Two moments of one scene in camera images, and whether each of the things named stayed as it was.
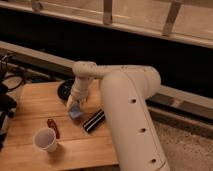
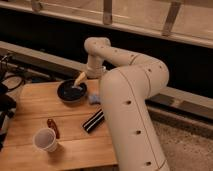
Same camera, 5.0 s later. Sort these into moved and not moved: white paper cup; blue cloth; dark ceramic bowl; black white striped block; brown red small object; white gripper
Moved: white gripper; blue cloth
Not moved: black white striped block; dark ceramic bowl; brown red small object; white paper cup
